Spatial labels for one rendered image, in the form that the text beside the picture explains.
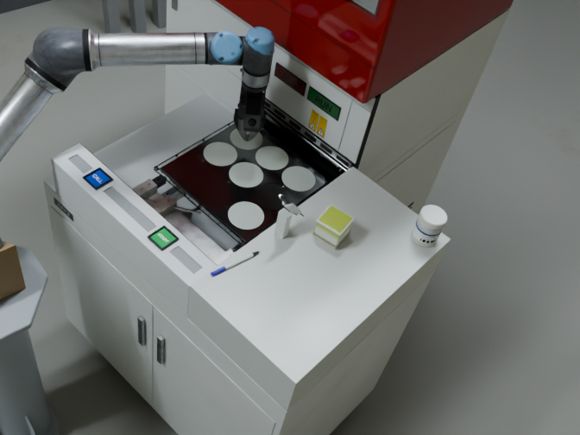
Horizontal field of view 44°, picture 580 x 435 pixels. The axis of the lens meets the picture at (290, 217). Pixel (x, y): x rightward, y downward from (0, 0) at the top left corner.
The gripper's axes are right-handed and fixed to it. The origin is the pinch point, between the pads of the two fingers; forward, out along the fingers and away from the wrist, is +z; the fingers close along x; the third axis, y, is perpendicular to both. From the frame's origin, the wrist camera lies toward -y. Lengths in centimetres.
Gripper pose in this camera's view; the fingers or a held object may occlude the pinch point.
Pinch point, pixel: (247, 139)
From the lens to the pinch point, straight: 208.5
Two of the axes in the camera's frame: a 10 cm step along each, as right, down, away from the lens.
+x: -9.9, -1.2, -0.9
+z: -1.5, 6.4, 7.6
